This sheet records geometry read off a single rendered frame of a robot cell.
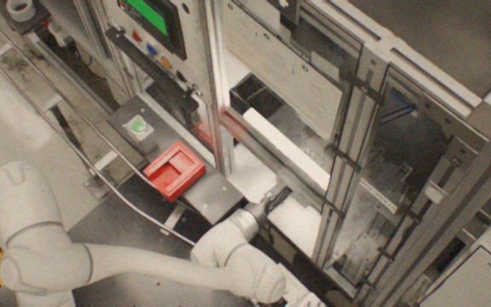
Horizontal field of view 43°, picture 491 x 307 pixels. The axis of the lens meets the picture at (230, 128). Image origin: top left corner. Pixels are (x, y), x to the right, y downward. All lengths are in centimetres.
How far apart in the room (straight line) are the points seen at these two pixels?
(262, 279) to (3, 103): 214
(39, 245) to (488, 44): 97
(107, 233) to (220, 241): 62
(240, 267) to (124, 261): 31
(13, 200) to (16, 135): 189
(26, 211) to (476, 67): 97
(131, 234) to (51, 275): 87
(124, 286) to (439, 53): 152
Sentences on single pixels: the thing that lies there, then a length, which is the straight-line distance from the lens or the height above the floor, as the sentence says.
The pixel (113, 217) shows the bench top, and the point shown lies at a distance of 229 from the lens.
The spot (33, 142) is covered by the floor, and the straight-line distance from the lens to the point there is 331.
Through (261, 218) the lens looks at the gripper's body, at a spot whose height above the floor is 105.
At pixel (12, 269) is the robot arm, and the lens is 141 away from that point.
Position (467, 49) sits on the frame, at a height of 201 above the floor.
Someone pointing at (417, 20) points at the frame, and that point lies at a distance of 100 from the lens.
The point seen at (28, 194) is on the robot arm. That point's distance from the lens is 148.
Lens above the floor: 278
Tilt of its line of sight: 62 degrees down
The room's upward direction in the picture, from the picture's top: 6 degrees counter-clockwise
